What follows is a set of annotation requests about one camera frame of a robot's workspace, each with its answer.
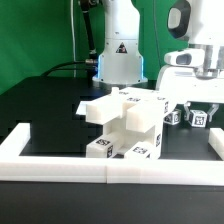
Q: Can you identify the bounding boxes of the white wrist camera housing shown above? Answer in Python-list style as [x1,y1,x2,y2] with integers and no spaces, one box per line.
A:
[164,48,205,67]

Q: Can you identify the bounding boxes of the white sheet with tags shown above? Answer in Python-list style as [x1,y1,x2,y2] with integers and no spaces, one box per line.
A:
[76,101,95,115]

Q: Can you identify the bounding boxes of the white tagged cube right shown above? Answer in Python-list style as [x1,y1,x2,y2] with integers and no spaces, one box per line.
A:
[189,110,207,127]

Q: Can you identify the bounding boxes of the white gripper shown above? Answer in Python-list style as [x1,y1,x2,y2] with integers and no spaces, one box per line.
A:
[156,65,224,122]

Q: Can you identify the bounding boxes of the white chair back part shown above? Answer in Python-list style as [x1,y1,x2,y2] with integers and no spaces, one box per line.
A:
[86,87,170,133]

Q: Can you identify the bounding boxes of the white chair seat part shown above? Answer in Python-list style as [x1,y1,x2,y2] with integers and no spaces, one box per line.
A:
[103,116,165,160]

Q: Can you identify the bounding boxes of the white tagged cube left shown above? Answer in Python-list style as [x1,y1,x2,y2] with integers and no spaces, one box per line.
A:
[164,109,181,125]

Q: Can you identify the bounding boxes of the white tagged cube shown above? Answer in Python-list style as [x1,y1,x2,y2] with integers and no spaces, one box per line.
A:
[189,110,207,127]
[164,109,181,125]

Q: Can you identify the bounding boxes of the white U-shaped obstacle frame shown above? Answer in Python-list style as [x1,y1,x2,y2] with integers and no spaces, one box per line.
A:
[0,123,224,186]

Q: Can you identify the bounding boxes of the black cable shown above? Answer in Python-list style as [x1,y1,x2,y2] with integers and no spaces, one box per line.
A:
[40,0,101,78]

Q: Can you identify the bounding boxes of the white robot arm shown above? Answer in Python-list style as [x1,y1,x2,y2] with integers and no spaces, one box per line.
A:
[79,0,224,116]

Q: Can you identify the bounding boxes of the white cable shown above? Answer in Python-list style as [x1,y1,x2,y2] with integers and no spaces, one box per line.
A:
[69,0,78,78]

